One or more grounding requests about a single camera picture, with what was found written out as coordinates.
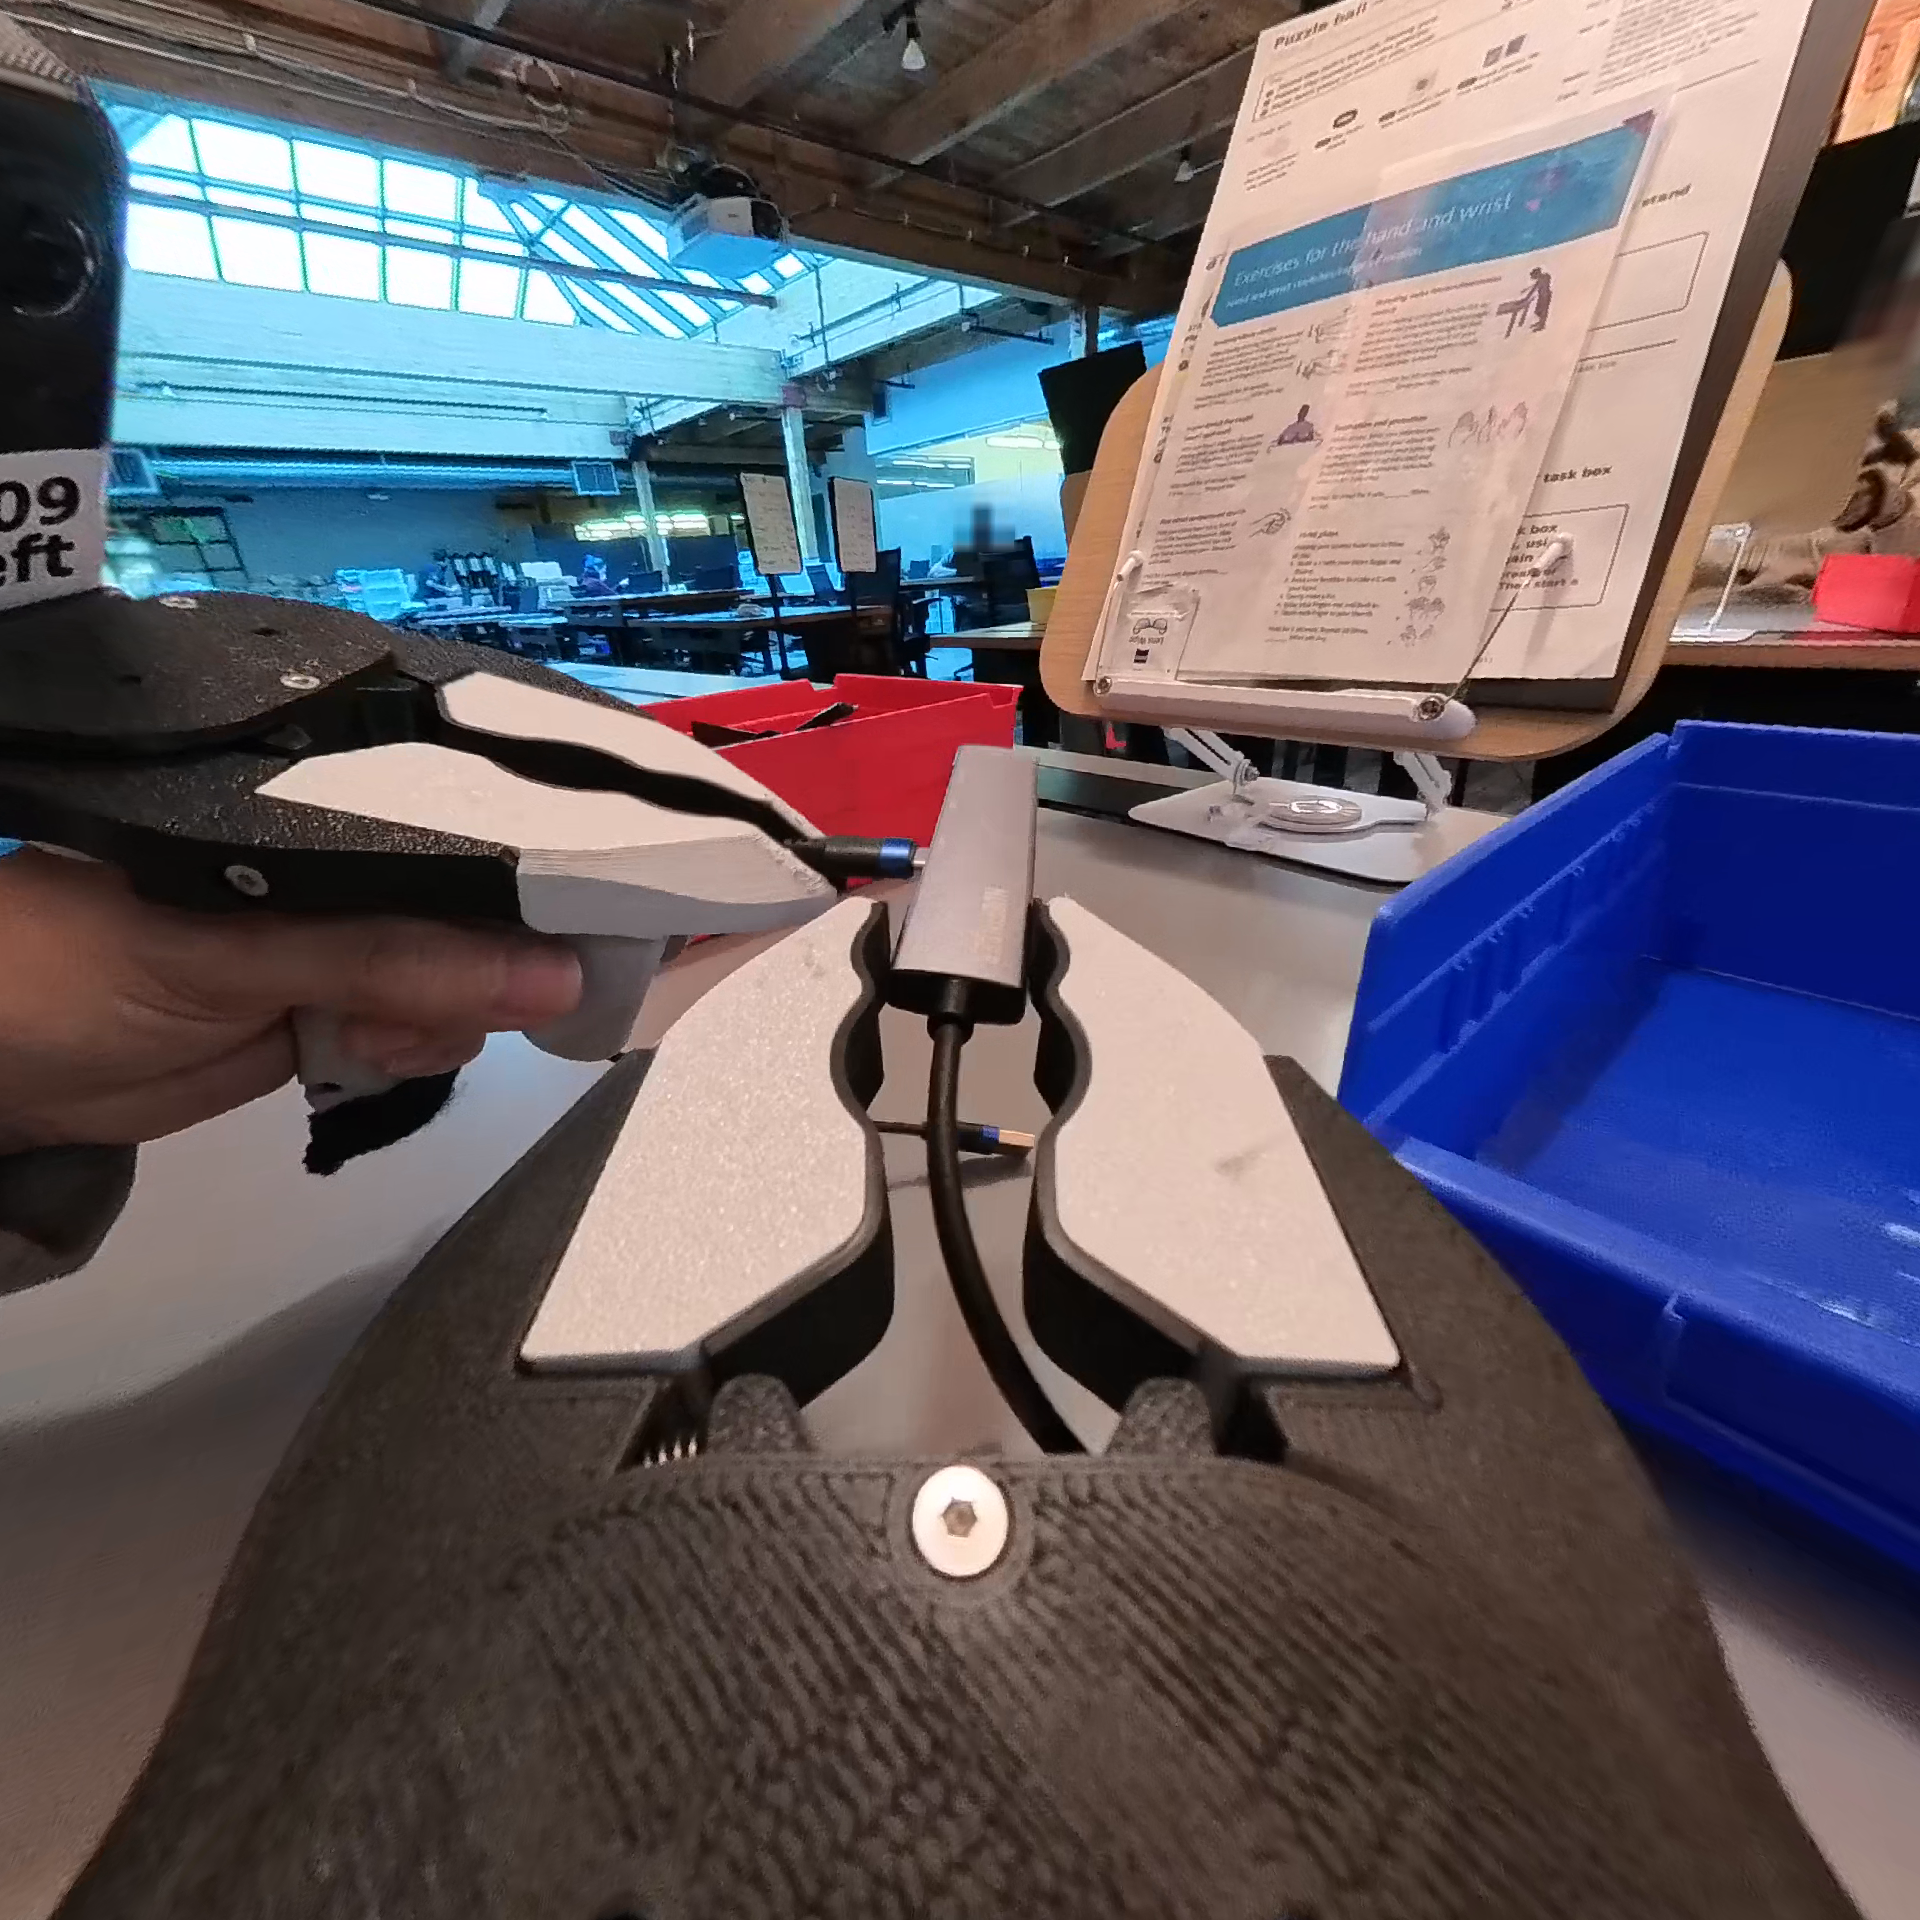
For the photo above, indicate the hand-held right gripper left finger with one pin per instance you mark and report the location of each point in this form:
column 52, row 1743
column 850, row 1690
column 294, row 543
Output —
column 707, row 1199

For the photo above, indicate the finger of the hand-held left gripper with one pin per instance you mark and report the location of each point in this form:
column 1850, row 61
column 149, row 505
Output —
column 644, row 878
column 570, row 712

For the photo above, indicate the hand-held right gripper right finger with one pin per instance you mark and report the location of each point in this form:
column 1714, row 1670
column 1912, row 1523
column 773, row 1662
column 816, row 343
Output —
column 1200, row 1186

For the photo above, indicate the red plastic bin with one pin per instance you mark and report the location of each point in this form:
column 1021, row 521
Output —
column 876, row 782

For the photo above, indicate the grey USB hub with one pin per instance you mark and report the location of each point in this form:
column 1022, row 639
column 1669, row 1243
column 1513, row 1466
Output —
column 973, row 886

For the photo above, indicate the person's left hand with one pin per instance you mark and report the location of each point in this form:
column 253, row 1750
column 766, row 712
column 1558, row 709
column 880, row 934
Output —
column 180, row 1003

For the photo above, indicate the row of work tables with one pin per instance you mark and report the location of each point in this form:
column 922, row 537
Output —
column 644, row 614

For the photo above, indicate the white sign board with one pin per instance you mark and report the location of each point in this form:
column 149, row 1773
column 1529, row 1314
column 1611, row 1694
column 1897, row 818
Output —
column 773, row 525
column 853, row 525

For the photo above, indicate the blue plastic bin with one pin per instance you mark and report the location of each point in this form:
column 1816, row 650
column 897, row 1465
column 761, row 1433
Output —
column 1651, row 1124

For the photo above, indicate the wooden document stand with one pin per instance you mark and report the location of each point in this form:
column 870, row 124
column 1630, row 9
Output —
column 1071, row 644

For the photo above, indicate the ceiling projector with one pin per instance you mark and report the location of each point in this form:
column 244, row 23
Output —
column 730, row 228

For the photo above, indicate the skylight windows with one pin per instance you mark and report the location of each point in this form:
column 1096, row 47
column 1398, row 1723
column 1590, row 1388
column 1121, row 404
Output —
column 377, row 228

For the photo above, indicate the printed exercise sheet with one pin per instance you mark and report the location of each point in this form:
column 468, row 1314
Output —
column 1394, row 453

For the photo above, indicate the white instruction sheet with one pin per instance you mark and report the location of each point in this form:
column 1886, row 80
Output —
column 1651, row 453

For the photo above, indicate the small red box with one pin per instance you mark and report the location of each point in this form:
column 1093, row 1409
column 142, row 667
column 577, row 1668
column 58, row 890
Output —
column 1868, row 591

